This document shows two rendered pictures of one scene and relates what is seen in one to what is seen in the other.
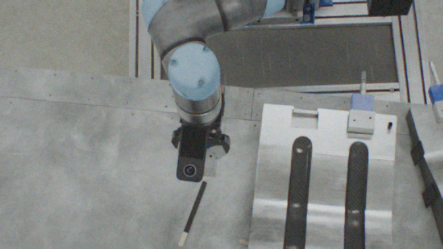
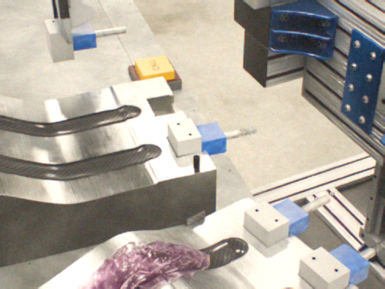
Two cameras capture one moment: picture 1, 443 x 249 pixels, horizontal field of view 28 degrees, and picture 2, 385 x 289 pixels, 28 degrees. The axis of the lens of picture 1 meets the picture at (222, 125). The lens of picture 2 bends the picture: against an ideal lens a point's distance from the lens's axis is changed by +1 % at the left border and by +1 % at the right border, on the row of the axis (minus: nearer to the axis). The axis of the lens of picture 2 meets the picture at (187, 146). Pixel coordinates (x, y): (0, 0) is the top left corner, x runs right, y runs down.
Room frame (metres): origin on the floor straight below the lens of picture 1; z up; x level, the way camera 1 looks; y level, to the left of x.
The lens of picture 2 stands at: (0.18, -1.06, 1.56)
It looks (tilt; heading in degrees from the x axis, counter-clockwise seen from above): 37 degrees down; 62
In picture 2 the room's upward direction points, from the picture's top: 1 degrees counter-clockwise
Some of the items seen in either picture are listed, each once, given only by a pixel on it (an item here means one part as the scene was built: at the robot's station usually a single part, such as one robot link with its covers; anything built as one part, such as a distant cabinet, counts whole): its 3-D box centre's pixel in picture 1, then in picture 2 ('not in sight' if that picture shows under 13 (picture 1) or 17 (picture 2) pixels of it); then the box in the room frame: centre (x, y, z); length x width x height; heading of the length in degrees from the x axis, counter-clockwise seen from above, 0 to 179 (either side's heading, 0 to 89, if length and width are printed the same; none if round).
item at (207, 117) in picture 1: (196, 99); not in sight; (0.57, 0.04, 1.17); 0.08 x 0.08 x 0.05
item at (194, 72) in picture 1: (194, 77); not in sight; (0.57, 0.04, 1.25); 0.09 x 0.08 x 0.11; 18
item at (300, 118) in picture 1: (304, 121); (165, 114); (0.63, -0.16, 0.87); 0.05 x 0.05 x 0.04; 80
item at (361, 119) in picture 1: (362, 101); (215, 138); (0.66, -0.28, 0.89); 0.13 x 0.05 x 0.05; 170
